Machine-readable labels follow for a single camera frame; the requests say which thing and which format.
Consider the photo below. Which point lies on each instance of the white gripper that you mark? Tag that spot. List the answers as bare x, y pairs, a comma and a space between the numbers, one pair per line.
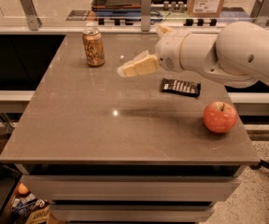
168, 51

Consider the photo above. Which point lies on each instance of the orange soda can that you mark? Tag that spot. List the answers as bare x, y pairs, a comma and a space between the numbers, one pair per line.
93, 46

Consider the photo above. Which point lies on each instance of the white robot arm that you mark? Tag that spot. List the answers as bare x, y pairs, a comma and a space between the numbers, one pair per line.
237, 56

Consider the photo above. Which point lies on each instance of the cardboard box with label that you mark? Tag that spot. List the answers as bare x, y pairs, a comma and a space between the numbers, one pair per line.
204, 8

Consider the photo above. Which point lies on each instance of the red apple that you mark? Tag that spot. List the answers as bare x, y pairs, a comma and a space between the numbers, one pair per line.
219, 117

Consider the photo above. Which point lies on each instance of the grey drawer cabinet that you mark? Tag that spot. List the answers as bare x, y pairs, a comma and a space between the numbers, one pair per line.
132, 199

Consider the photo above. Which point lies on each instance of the orange fruit in bin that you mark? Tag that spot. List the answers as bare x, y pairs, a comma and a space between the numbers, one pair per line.
22, 190

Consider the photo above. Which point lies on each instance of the snack bag in bin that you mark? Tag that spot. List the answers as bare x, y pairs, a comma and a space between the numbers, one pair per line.
30, 210

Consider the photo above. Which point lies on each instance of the middle metal glass bracket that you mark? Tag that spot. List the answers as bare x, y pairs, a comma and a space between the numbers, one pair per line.
145, 15

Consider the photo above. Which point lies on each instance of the metal glass bracket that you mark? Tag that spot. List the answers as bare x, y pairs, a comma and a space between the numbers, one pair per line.
33, 21
260, 12
145, 15

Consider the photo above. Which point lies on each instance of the right metal glass bracket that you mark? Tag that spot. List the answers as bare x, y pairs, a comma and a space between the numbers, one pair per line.
260, 12

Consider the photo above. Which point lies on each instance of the left metal glass bracket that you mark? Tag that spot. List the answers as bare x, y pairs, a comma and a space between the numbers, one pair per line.
33, 21

